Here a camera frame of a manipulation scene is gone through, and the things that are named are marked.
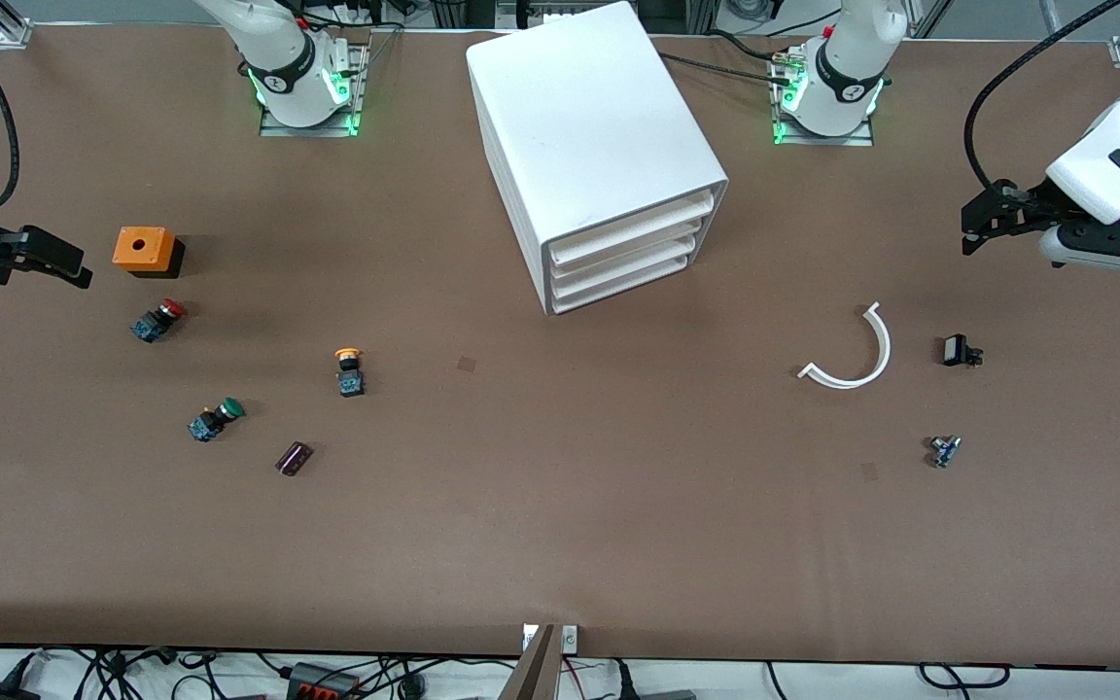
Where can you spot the white curved plastic piece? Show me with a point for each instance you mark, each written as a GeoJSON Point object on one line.
{"type": "Point", "coordinates": [885, 345]}

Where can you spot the white small bracket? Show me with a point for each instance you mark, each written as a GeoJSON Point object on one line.
{"type": "Point", "coordinates": [570, 639]}

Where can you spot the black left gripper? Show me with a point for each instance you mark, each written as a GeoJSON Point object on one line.
{"type": "Point", "coordinates": [1024, 207]}

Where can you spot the black small switch component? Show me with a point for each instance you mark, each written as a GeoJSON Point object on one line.
{"type": "Point", "coordinates": [955, 350]}

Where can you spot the white drawer cabinet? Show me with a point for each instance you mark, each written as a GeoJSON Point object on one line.
{"type": "Point", "coordinates": [579, 117]}

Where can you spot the white plastic drawer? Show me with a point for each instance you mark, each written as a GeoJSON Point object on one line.
{"type": "Point", "coordinates": [662, 214]}
{"type": "Point", "coordinates": [628, 267]}
{"type": "Point", "coordinates": [643, 245]}
{"type": "Point", "coordinates": [618, 289]}

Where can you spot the green push button switch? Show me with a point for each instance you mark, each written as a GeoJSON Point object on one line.
{"type": "Point", "coordinates": [210, 423]}

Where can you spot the red push button switch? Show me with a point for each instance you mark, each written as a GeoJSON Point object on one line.
{"type": "Point", "coordinates": [154, 324]}

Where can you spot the dark purple small component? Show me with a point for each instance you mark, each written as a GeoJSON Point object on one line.
{"type": "Point", "coordinates": [294, 459]}

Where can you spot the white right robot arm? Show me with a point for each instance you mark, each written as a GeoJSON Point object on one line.
{"type": "Point", "coordinates": [288, 58]}

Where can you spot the small blue grey component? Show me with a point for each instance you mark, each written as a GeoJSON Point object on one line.
{"type": "Point", "coordinates": [944, 452]}

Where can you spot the orange button enclosure box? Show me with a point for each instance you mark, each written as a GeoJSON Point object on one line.
{"type": "Point", "coordinates": [157, 251]}

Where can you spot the orange push button switch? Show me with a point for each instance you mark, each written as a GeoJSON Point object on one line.
{"type": "Point", "coordinates": [351, 379]}

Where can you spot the black power strip red switches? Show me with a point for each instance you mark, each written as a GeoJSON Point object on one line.
{"type": "Point", "coordinates": [322, 685]}

